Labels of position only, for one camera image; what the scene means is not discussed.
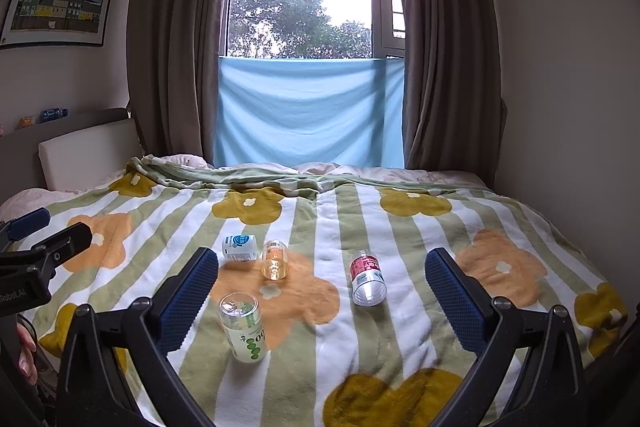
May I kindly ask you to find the brown curtain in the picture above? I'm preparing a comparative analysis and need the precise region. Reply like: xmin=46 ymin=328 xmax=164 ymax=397
xmin=126 ymin=0 xmax=243 ymax=160
xmin=395 ymin=0 xmax=508 ymax=172

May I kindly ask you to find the brown bed headboard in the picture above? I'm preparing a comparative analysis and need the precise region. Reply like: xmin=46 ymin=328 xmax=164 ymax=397
xmin=0 ymin=107 xmax=146 ymax=158

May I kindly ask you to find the clear cup with green label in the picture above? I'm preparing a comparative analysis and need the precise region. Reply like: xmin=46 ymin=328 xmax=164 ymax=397
xmin=218 ymin=293 xmax=269 ymax=364

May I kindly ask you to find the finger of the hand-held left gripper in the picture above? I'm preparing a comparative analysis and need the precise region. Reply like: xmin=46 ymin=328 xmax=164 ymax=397
xmin=0 ymin=208 xmax=52 ymax=244
xmin=20 ymin=222 xmax=94 ymax=280

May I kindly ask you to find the striped flower print blanket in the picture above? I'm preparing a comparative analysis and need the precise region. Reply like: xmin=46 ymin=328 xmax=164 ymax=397
xmin=0 ymin=157 xmax=631 ymax=427

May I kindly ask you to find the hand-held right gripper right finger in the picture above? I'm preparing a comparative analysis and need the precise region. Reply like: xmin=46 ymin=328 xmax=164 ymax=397
xmin=424 ymin=248 xmax=588 ymax=427

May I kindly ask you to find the white cup with blue label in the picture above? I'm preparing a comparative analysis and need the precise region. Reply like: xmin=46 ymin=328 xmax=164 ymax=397
xmin=221 ymin=233 xmax=258 ymax=264

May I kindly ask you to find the light blue cloth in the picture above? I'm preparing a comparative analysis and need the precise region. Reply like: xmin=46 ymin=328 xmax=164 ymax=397
xmin=213 ymin=56 xmax=406 ymax=169

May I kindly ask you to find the clear cup with orange label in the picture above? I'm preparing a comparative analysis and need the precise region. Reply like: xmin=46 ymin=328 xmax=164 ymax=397
xmin=261 ymin=239 xmax=290 ymax=281

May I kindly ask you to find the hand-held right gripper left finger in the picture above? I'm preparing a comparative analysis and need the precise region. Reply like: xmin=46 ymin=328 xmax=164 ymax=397
xmin=56 ymin=247 xmax=220 ymax=427

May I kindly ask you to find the clear cup with red label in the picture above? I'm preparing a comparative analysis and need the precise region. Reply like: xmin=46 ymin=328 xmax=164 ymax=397
xmin=350 ymin=249 xmax=388 ymax=307

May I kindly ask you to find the person's left hand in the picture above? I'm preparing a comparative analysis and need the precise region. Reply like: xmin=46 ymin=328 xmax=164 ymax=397
xmin=17 ymin=324 xmax=38 ymax=385

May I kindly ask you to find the white headboard cushion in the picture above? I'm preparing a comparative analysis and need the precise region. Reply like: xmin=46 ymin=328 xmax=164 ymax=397
xmin=39 ymin=117 xmax=146 ymax=192

